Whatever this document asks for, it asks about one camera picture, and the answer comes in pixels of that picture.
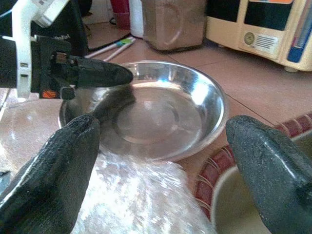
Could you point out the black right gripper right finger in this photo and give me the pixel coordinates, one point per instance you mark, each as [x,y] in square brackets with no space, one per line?
[275,175]

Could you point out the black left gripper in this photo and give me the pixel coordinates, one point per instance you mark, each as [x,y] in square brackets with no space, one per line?
[46,70]

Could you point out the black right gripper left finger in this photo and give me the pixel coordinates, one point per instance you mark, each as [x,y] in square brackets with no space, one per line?
[48,185]

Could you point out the white training chopsticks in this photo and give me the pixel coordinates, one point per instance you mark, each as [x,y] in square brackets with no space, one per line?
[117,46]

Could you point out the stainless steel sink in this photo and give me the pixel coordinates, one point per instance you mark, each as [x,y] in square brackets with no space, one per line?
[231,214]

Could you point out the red plastic container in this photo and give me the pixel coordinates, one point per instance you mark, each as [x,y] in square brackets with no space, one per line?
[120,12]

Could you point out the clear bubble wrap sheet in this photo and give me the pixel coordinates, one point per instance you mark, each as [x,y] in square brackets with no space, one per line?
[134,195]

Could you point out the round steel plate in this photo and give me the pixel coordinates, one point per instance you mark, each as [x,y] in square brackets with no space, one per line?
[170,109]

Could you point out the brown powder plastic container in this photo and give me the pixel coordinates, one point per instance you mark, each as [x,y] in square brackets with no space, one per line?
[170,24]

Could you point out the cream water ionizer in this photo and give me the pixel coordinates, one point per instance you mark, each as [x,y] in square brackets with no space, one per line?
[284,56]

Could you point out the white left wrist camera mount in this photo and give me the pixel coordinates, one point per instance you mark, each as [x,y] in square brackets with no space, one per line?
[23,36]

